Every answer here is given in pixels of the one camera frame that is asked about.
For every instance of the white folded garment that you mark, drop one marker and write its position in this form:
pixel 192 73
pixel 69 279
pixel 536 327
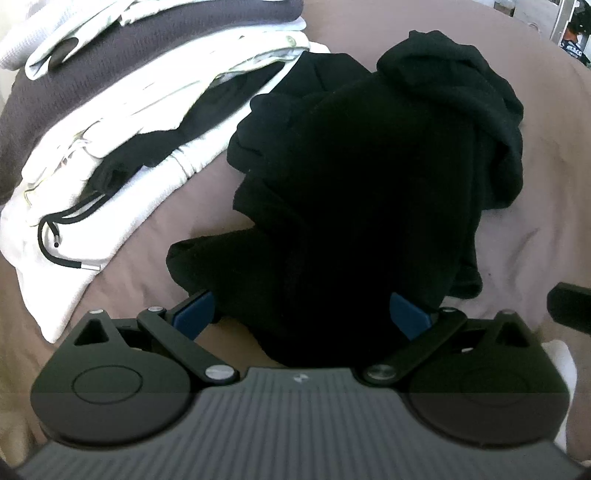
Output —
pixel 134 203

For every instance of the white cloth piece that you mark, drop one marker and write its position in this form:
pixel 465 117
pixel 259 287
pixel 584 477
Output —
pixel 561 364

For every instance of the dark printed object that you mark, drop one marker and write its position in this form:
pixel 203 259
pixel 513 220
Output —
pixel 575 37

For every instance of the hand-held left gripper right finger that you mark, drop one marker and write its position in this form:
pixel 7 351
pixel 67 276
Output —
pixel 407 318

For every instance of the white waffle cloth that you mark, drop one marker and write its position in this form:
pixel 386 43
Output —
pixel 18 41

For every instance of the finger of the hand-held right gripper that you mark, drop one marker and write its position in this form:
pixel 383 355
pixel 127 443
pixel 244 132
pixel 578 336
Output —
pixel 570 307

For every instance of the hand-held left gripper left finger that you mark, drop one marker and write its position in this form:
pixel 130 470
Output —
pixel 194 314

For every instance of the black garment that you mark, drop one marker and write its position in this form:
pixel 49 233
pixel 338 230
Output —
pixel 369 207

